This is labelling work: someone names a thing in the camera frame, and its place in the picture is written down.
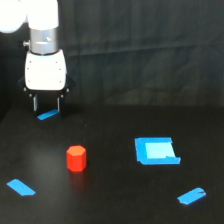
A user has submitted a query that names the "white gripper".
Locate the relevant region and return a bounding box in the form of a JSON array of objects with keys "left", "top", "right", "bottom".
[{"left": 18, "top": 50, "right": 75, "bottom": 116}]

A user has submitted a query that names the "red hexagonal block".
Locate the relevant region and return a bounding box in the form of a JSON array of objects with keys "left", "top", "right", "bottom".
[{"left": 66, "top": 145, "right": 87, "bottom": 172}]

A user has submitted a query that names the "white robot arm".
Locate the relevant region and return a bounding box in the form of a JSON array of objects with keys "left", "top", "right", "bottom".
[{"left": 0, "top": 0, "right": 75, "bottom": 116}]

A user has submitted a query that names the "blue tape strip back left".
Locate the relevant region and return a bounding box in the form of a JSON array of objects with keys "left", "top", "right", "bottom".
[{"left": 37, "top": 109, "right": 59, "bottom": 121}]

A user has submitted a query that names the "blue tape strip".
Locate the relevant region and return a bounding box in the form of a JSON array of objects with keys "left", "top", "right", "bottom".
[
  {"left": 37, "top": 109, "right": 59, "bottom": 121},
  {"left": 7, "top": 179, "right": 35, "bottom": 196},
  {"left": 177, "top": 187, "right": 206, "bottom": 205}
]

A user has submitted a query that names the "blue tape strip front left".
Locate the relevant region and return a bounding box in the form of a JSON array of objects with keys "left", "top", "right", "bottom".
[{"left": 7, "top": 179, "right": 35, "bottom": 196}]

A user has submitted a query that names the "blue tape square marker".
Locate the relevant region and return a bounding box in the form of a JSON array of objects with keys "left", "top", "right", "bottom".
[{"left": 135, "top": 137, "right": 181, "bottom": 165}]

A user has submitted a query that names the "blue tape strip front right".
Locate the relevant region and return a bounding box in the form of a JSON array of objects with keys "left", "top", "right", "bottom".
[{"left": 177, "top": 187, "right": 206, "bottom": 205}]

